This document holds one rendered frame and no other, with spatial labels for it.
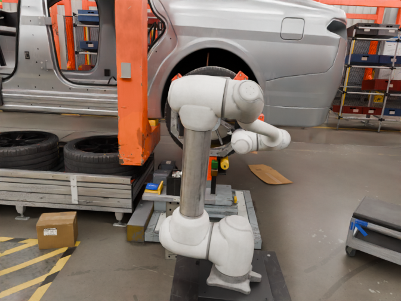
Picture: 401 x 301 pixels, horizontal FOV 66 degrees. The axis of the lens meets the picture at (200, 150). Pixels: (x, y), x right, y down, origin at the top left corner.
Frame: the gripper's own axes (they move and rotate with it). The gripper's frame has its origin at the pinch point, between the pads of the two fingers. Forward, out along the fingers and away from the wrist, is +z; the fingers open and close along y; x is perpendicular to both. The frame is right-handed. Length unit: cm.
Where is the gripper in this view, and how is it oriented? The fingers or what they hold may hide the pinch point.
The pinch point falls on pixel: (237, 128)
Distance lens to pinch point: 192.6
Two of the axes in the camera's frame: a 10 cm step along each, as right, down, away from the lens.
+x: 0.5, -9.6, -2.8
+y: 10.0, 0.6, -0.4
